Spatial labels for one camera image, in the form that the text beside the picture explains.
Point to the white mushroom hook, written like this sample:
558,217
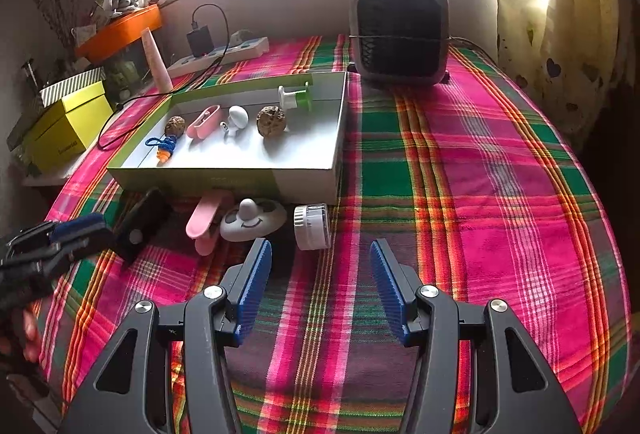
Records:
237,120

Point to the green white shallow box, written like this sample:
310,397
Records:
302,165

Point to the plaid pink green blanket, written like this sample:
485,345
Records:
469,183

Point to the white power strip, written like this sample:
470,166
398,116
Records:
247,50

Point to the black battery charger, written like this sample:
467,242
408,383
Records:
140,224

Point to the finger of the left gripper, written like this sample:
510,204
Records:
77,228
55,259

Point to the pink tall tube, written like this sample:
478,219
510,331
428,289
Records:
155,61

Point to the grey black space heater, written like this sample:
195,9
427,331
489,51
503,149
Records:
400,41

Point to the brown walnut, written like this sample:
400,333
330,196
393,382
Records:
271,121

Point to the white smiley round hook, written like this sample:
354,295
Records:
251,219

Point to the pink white clip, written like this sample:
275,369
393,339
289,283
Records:
205,123

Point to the white green spool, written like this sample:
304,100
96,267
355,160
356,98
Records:
297,99

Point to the orange tray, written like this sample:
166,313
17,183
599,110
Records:
115,36

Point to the black charger adapter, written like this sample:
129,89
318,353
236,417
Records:
200,41

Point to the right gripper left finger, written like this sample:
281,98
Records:
128,389

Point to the yellow box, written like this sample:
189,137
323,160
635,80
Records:
67,128

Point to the pink nail clipper case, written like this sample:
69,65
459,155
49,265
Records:
199,226

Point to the yellow heart curtain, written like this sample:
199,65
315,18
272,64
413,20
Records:
568,56

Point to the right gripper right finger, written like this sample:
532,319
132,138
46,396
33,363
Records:
514,389

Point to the left hand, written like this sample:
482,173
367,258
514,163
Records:
20,337

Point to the striped white box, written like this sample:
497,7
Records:
51,94

